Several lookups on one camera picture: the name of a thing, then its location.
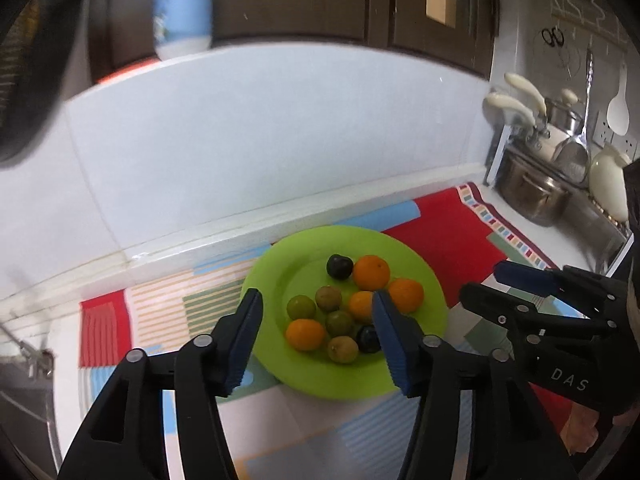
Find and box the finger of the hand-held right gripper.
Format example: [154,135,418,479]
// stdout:
[492,260,628,313]
[459,282,621,343]

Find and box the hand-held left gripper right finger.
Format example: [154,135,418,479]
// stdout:
[371,289,581,480]

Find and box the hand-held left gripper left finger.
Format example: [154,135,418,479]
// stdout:
[57,287,264,480]

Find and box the dark purple plum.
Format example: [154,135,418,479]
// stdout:
[356,325,383,354]
[326,254,354,278]

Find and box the orange tangerine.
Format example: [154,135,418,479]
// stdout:
[353,255,391,291]
[348,290,378,322]
[285,319,326,352]
[387,278,425,315]

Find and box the yellowish green plum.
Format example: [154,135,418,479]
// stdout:
[286,295,317,320]
[327,336,359,363]

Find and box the green plate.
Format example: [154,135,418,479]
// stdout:
[240,226,448,401]

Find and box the person's right hand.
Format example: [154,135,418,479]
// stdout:
[565,407,618,457]

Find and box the large steel pot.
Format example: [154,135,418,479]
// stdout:
[495,147,572,227]

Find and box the white pot rack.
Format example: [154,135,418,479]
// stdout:
[482,124,633,272]

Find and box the colourful patchwork mat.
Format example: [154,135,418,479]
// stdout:
[79,182,601,480]

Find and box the white round kettle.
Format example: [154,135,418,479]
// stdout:
[587,145,632,223]

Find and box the steel skimmer ladle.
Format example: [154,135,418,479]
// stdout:
[555,47,596,184]

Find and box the small steel lidded pot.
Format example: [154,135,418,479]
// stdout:
[545,89,587,134]

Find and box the white rice spoon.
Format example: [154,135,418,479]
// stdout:
[606,60,631,136]

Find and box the steel faucet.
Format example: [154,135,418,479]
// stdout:
[0,320,55,381]

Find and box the steel sink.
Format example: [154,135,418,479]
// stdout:
[0,360,62,480]

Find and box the white blue pump bottle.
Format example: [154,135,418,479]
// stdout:
[152,0,214,62]

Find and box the black hanging wok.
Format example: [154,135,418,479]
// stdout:
[0,0,84,164]

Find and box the white handled pan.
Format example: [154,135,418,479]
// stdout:
[482,92,561,161]
[504,72,549,117]

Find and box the dark brown window frame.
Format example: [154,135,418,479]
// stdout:
[82,0,501,86]

